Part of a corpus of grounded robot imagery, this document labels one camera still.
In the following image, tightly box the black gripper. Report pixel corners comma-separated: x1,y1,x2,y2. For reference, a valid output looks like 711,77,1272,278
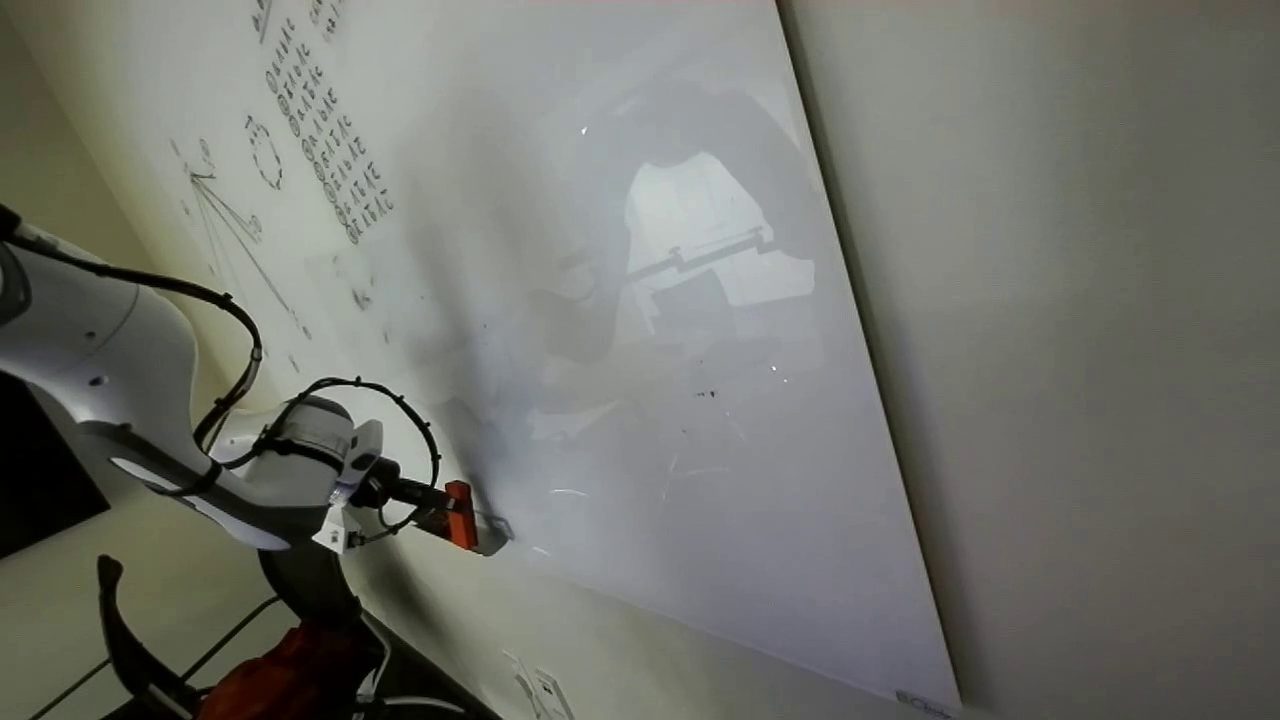
345,457,456,519

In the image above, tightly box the orange foam eraser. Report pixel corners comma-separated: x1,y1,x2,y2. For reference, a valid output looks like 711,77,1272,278
440,474,485,556

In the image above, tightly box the large white whiteboard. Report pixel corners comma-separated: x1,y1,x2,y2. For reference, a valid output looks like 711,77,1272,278
35,0,966,716

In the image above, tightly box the aluminium marker tray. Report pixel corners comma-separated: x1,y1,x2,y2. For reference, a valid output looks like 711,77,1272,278
465,509,521,558

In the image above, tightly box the orange red object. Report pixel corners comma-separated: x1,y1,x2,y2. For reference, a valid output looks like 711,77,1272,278
197,618,369,720

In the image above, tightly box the black flat panel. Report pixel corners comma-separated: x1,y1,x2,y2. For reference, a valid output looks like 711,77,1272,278
0,371,117,563

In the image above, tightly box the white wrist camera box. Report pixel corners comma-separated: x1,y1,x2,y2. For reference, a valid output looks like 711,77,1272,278
308,509,358,556

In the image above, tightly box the white wall outlet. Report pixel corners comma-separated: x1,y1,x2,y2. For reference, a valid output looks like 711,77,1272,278
509,654,581,720

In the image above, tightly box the black curved hose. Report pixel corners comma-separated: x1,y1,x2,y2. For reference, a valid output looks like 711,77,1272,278
91,550,209,720

